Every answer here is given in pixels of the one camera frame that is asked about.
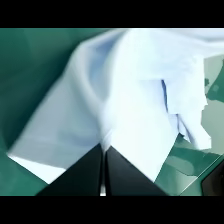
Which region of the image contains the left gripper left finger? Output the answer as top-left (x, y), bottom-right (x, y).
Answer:
top-left (35, 143), bottom-right (105, 197)

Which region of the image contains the light blue shirt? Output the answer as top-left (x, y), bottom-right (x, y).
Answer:
top-left (6, 28), bottom-right (224, 185)

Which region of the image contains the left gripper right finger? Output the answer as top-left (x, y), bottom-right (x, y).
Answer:
top-left (104, 145), bottom-right (169, 197)

